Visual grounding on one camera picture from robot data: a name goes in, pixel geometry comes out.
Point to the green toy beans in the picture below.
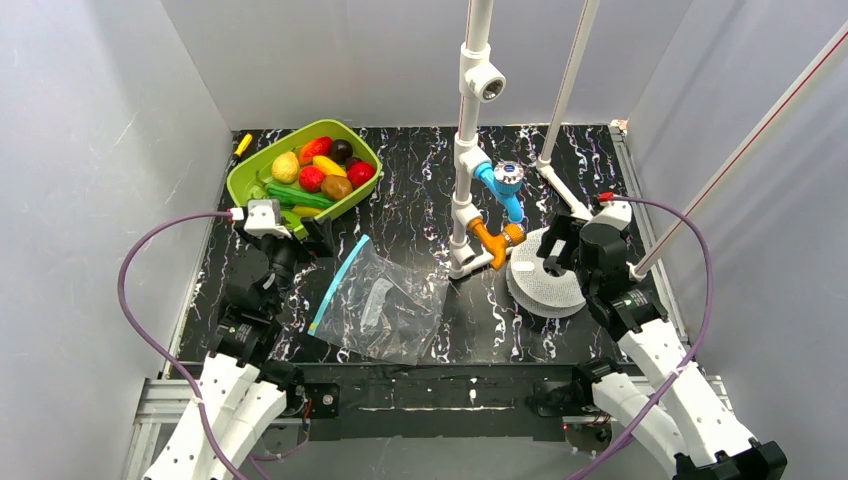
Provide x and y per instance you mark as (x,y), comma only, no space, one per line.
(295,197)

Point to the aluminium frame rail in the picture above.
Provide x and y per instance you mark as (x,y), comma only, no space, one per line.
(431,422)

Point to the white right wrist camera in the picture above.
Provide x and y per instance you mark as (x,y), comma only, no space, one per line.
(610,211)

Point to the clear zip top bag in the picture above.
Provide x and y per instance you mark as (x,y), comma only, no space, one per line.
(380,309)

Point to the yellow handled screwdriver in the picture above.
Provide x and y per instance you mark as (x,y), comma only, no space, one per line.
(242,146)

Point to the yellow toy banana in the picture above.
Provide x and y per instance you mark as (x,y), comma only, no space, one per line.
(328,167)

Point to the green plastic tray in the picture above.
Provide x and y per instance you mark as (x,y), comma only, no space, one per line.
(247,180)

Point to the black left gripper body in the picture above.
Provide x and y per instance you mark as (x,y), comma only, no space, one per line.
(303,234)

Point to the red toy apple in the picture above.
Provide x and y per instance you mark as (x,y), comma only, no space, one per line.
(359,173)

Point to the yellow toy lemon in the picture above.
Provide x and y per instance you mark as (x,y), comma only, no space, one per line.
(285,168)

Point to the dark purple toy fruit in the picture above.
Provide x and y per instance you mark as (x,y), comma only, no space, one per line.
(340,151)

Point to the white PVC pipe frame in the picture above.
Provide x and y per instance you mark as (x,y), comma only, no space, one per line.
(480,82)

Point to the yellow toy corn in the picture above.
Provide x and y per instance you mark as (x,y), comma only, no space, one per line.
(306,211)

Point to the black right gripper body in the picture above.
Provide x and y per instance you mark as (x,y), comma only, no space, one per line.
(564,237)

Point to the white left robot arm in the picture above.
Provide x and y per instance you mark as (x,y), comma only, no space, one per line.
(240,390)

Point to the red orange toy pepper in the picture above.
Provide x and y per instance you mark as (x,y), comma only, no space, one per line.
(319,146)

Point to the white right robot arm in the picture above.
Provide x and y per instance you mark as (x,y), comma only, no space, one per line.
(684,424)

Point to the white filament spool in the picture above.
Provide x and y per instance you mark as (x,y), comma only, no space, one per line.
(539,284)

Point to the orange pipe valve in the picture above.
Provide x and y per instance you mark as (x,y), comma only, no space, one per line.
(511,235)

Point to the brown toy kiwi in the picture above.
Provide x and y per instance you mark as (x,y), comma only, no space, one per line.
(336,188)

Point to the red toy strawberry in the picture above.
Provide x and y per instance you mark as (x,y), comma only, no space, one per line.
(311,178)

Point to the blue pipe valve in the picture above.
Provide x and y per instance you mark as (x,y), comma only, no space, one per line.
(504,180)

